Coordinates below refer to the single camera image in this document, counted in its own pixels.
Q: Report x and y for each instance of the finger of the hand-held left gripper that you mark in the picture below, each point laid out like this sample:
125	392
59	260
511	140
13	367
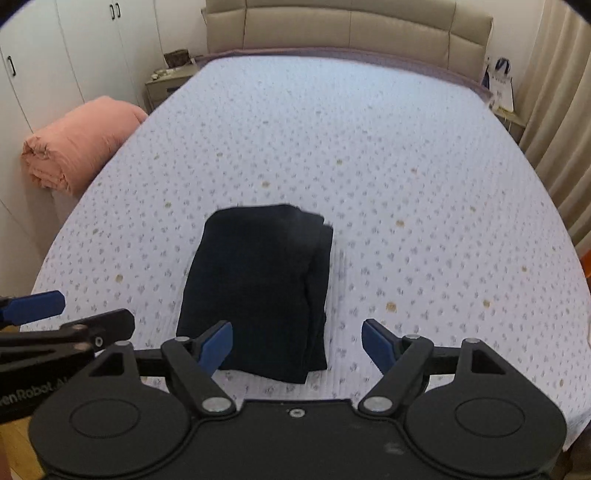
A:
99	330
39	305

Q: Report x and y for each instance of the pink rolled duvet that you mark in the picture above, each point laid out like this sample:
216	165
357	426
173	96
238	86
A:
78	143

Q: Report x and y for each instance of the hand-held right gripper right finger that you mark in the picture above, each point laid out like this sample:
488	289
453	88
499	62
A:
376	342

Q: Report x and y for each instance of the floral quilted bedspread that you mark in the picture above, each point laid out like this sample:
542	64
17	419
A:
323	184

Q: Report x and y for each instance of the beige curtain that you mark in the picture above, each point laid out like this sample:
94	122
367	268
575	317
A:
558	106

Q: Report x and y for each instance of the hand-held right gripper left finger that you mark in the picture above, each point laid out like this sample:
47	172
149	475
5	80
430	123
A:
218	344

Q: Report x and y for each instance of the brown patterned pouch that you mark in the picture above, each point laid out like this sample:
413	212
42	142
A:
177	58

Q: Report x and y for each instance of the dark navy striped hoodie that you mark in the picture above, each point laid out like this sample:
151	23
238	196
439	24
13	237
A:
263	295

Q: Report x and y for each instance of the grey nightstand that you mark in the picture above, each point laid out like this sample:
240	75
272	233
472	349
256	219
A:
168	85

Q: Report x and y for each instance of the wooden bedside table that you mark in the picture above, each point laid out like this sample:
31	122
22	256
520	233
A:
510	117

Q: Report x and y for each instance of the beige padded headboard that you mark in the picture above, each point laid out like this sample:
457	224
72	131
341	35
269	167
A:
346	27

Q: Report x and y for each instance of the white wardrobe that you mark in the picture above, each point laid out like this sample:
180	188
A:
69	69

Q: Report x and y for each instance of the white paper shopping bag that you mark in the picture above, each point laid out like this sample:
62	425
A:
501	85

